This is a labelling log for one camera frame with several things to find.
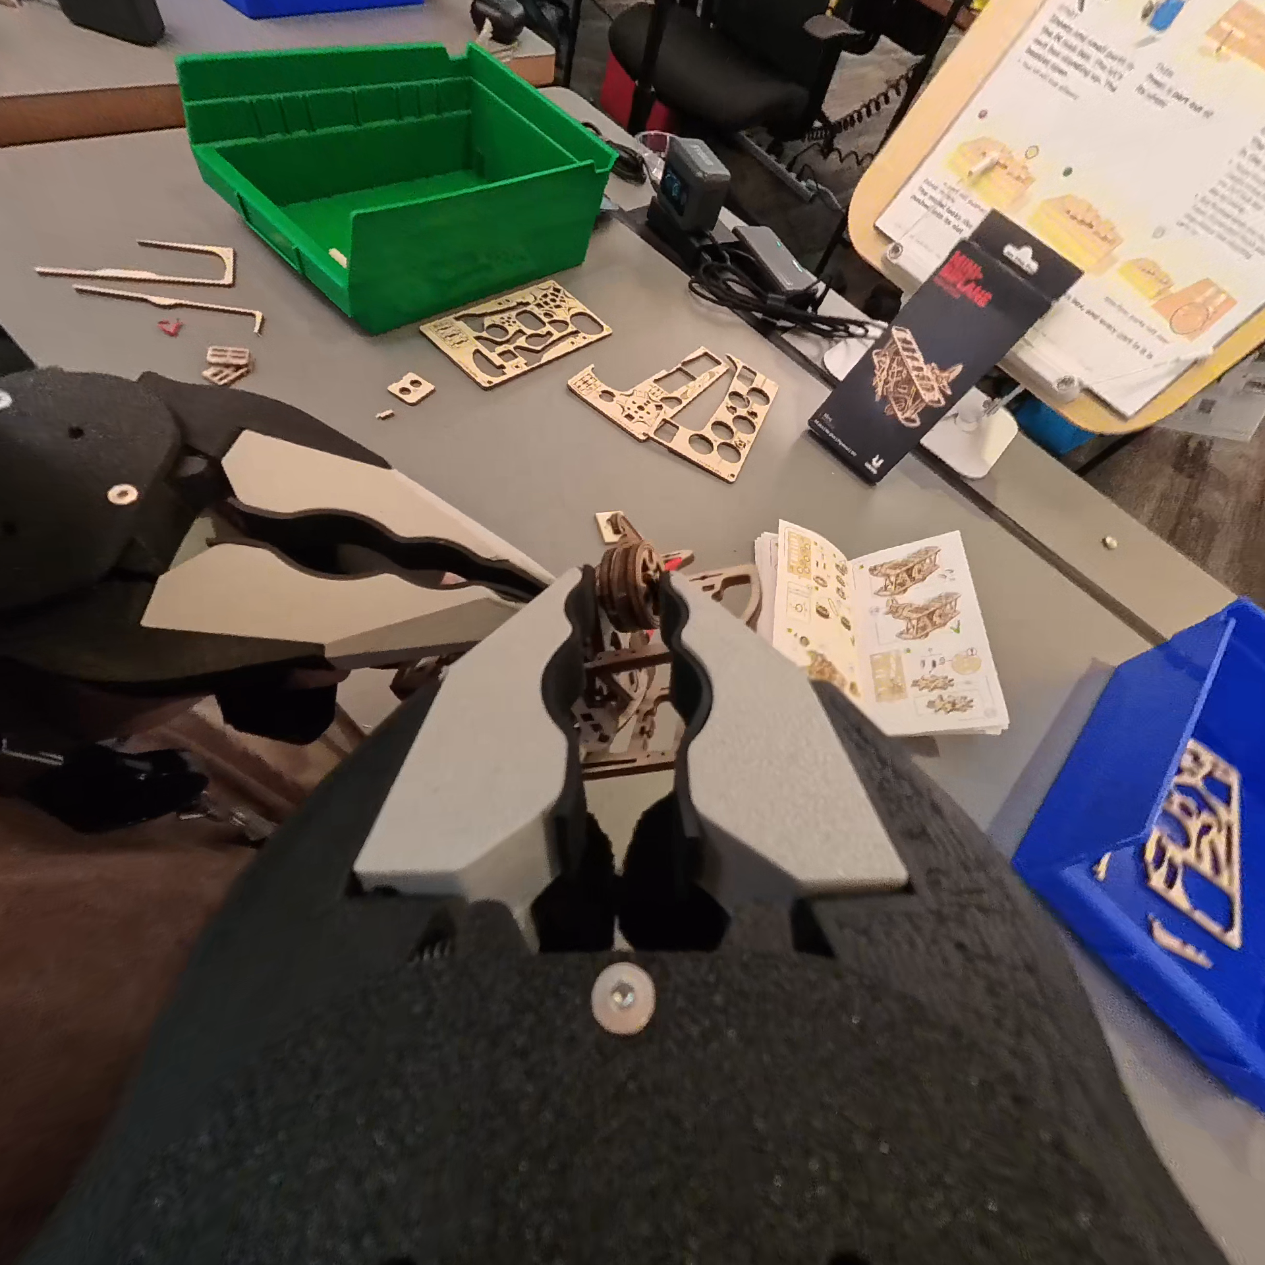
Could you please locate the black action camera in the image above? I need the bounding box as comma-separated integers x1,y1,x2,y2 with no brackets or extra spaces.
647,138,733,235

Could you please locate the hooked wooden frame strip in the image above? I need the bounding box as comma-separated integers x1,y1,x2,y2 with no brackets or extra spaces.
36,239,238,291

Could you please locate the wooden airplane model assembly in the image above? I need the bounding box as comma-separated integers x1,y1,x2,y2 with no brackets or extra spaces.
390,512,765,784

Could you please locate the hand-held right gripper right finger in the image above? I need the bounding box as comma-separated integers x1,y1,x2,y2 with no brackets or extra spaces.
656,574,911,916

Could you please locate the white stand base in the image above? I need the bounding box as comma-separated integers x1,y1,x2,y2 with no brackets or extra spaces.
918,388,1021,480

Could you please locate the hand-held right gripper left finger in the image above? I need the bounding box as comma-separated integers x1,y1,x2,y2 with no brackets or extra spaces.
352,566,596,952

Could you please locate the wooden sheet with rounded cutouts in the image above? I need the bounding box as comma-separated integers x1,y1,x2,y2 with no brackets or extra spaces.
420,278,614,390

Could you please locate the triangular wooden part sheet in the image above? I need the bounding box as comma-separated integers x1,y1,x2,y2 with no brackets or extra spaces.
567,346,735,443

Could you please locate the black office chair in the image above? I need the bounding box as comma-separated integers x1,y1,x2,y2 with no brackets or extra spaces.
605,0,854,132

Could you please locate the wooden cutout sheet scrap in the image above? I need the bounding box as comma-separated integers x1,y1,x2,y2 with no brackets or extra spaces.
1092,739,1244,952

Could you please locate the black model kit package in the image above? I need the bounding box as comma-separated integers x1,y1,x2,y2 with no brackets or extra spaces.
808,209,1086,485

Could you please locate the black cable bundle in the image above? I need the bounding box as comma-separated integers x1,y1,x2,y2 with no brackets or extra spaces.
688,235,875,339

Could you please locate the wooden clipboard board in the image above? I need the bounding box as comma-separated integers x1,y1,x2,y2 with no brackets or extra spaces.
848,0,1265,437

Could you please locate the angled wooden frame strip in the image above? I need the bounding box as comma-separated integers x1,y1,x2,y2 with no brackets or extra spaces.
74,285,265,336

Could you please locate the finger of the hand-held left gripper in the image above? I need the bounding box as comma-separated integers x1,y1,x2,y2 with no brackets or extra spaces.
141,533,545,673
220,428,557,599

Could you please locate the black power adapter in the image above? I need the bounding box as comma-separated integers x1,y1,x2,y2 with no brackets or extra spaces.
733,224,823,291

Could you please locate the blue plastic bin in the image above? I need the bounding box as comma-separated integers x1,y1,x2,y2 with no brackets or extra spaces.
1012,595,1265,1102

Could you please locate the wooden sheet with round holes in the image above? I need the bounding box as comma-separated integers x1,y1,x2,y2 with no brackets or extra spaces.
650,360,781,485

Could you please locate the grey desk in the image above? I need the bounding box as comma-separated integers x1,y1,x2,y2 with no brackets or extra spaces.
0,87,1265,1265

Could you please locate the grey table with wooden edge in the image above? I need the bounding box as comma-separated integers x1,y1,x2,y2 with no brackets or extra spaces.
0,0,558,149

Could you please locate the green plastic bin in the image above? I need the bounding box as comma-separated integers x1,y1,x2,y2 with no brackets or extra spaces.
176,42,620,336

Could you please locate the large printed instruction sheet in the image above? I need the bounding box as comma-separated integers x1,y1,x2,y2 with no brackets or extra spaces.
875,0,1265,419

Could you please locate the black coiled cable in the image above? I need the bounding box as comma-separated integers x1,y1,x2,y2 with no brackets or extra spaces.
828,68,923,137

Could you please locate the white instruction booklet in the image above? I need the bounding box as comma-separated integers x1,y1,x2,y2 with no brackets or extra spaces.
756,518,1009,738

